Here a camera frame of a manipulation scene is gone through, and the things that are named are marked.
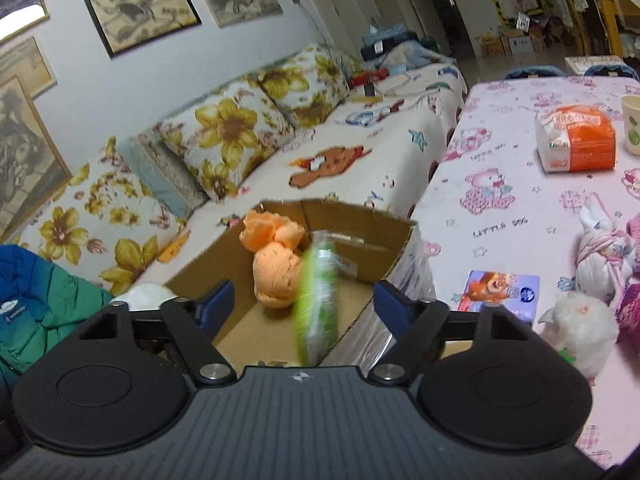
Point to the white patterned sock bundle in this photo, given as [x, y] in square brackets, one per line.
[605, 255]

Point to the orange white tissue pack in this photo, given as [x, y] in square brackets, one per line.
[575, 138]

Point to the magenta knitted cloth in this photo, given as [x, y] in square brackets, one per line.
[628, 315]

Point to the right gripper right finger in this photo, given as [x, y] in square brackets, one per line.
[415, 325]

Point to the white fluffy plush toy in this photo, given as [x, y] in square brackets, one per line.
[583, 330]

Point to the green scrubbing cloth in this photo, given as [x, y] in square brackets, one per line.
[315, 308]

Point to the sofa with cartoon cover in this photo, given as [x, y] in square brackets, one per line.
[378, 154]

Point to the orange knitted cloth ball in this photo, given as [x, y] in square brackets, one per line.
[273, 240]

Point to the framed bird picture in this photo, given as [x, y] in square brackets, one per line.
[125, 25]

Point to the blue green puffer jacket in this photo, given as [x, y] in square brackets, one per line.
[41, 304]

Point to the white paper cup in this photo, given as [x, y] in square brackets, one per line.
[631, 113]

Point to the floral sofa cushion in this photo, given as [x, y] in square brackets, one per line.
[225, 135]
[104, 225]
[307, 86]

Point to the pink fuzzy cloth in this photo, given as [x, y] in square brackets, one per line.
[633, 230]

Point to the blue pocket tissue pack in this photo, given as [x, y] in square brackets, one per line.
[518, 293]

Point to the pink cartoon tablecloth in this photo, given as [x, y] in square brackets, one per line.
[492, 207]

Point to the cardboard box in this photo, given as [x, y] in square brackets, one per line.
[371, 246]

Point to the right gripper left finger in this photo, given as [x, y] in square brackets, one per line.
[193, 325]

